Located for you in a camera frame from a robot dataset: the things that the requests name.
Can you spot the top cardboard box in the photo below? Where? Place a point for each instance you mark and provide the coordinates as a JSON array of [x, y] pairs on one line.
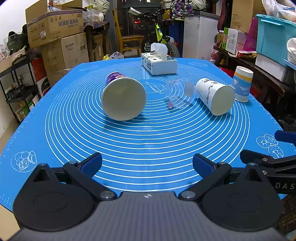
[[47, 22]]

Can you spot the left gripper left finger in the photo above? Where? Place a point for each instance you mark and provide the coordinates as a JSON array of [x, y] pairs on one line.
[[81, 175]]

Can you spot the purple paper cup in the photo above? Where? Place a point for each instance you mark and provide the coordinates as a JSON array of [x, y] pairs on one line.
[[123, 98]]

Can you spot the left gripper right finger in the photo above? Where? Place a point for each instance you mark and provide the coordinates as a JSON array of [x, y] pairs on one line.
[[212, 174]]

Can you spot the blue yellow paper cup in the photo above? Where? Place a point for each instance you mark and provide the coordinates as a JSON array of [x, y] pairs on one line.
[[242, 81]]

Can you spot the dark wooden side table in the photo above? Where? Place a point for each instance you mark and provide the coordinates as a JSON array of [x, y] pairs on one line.
[[268, 88]]

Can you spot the teal plastic storage bin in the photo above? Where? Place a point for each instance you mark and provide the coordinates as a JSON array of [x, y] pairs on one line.
[[272, 36]]

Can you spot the white tissue box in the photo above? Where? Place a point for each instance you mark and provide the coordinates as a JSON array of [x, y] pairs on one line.
[[157, 62]]

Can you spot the black metal shelf rack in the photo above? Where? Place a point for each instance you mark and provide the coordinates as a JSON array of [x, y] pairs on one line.
[[21, 92]]

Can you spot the lower cardboard box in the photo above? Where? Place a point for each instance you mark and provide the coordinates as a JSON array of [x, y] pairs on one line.
[[62, 55]]

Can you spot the black bicycle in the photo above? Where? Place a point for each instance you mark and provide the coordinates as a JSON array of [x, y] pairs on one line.
[[151, 24]]

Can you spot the blue silicone baking mat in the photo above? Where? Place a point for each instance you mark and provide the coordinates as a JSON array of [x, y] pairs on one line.
[[152, 152]]

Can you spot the green white carton box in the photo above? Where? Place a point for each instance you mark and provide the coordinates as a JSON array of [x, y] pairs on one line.
[[233, 40]]

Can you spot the white chest freezer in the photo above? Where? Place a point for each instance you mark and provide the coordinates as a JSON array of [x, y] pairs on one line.
[[200, 30]]

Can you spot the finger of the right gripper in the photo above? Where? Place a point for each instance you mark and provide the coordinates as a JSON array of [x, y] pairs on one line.
[[280, 164], [286, 136]]

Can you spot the white printed paper cup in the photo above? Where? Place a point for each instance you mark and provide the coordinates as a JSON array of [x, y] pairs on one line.
[[218, 97]]

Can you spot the clear plastic cup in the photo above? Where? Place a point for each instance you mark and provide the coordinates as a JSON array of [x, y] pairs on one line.
[[180, 93]]

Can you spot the yellow wooden chair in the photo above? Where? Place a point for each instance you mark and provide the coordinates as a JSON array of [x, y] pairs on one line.
[[126, 43]]

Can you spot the tall brown cardboard box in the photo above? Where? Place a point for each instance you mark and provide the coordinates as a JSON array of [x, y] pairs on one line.
[[243, 11]]

